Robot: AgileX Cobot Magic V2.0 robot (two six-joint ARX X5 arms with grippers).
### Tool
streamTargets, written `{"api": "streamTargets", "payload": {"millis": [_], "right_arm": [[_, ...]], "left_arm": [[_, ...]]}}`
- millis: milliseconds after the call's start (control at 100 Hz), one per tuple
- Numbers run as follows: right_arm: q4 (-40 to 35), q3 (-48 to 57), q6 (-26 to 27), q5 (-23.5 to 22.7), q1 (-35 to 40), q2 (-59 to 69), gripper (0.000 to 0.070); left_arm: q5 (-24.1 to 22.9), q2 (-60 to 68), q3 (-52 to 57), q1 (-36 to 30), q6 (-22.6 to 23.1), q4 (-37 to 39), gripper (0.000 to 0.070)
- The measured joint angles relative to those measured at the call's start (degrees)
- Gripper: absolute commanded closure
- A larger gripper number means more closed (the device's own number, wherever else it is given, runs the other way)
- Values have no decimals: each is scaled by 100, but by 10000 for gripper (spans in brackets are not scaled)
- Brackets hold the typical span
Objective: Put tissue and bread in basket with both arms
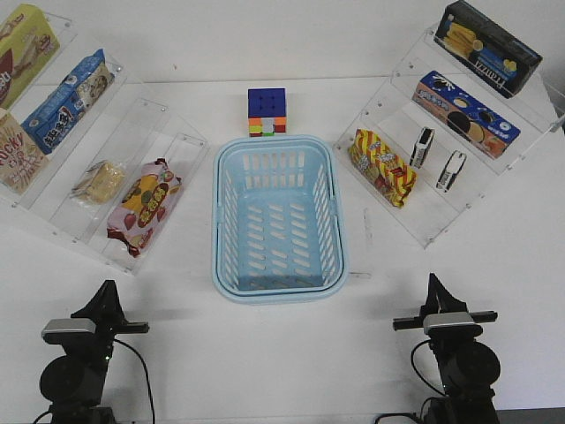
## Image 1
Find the left clear acrylic shelf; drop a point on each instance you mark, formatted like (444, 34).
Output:
(126, 128)

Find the right clear acrylic shelf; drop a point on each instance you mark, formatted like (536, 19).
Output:
(434, 136)

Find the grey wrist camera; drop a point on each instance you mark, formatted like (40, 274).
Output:
(68, 330)
(451, 325)

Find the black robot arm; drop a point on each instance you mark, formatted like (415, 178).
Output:
(74, 382)
(467, 368)

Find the pink strawberry snack bag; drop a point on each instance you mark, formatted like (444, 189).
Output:
(142, 212)

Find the yellow wafer box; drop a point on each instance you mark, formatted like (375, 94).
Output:
(27, 44)

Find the red yellow striped snack bag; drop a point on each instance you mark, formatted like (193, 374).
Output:
(386, 171)

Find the Pocky biscuit stick box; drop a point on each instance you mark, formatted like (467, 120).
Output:
(21, 159)

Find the multicolour puzzle cube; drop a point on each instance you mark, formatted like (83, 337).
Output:
(267, 115)

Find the black white tissue pack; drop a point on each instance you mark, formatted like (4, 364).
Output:
(451, 170)
(421, 147)

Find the light blue plastic basket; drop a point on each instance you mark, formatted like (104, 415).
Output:
(277, 220)

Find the black lemon biscuit box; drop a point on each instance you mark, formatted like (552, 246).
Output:
(501, 60)

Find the blue orange sandwich cookie box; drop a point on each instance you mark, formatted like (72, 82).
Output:
(465, 115)

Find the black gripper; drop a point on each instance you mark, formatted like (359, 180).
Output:
(443, 311)
(100, 307)

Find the clear acrylic shelf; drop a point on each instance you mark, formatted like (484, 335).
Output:
(434, 136)
(126, 128)

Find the bread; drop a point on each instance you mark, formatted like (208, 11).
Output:
(99, 184)

